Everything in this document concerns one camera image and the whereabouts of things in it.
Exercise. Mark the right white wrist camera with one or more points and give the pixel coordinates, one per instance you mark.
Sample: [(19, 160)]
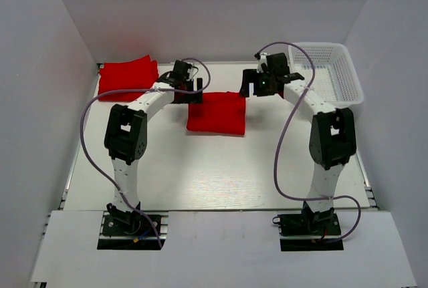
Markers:
[(262, 66)]

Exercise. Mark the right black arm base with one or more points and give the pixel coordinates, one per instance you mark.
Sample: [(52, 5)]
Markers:
[(309, 231)]

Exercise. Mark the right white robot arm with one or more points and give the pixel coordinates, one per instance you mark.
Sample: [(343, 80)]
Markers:
[(332, 135)]

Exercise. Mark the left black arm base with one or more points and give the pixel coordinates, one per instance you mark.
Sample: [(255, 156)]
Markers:
[(130, 231)]

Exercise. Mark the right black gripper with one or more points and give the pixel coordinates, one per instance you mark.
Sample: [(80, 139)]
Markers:
[(250, 75)]

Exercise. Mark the white plastic basket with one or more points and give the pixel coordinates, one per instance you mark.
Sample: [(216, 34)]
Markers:
[(336, 80)]

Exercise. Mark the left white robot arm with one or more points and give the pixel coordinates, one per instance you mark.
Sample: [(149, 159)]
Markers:
[(126, 136)]

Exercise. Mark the folded red t shirt stack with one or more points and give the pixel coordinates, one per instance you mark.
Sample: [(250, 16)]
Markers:
[(136, 74)]

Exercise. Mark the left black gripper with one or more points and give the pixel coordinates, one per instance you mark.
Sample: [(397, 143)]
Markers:
[(193, 97)]

